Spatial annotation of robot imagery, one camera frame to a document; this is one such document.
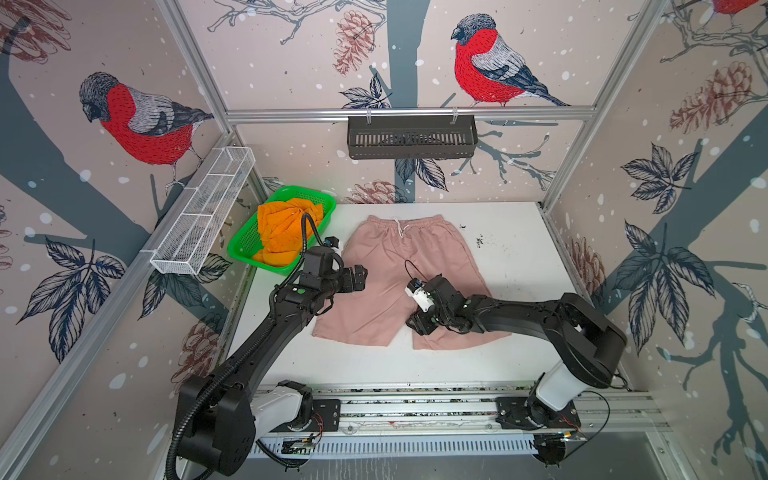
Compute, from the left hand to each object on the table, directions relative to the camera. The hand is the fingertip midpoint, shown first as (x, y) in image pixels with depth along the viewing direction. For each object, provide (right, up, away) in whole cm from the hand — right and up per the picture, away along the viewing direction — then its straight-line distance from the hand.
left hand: (353, 271), depth 82 cm
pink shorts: (+13, +4, +24) cm, 28 cm away
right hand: (+17, -16, +6) cm, 24 cm away
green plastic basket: (-15, +24, +32) cm, 42 cm away
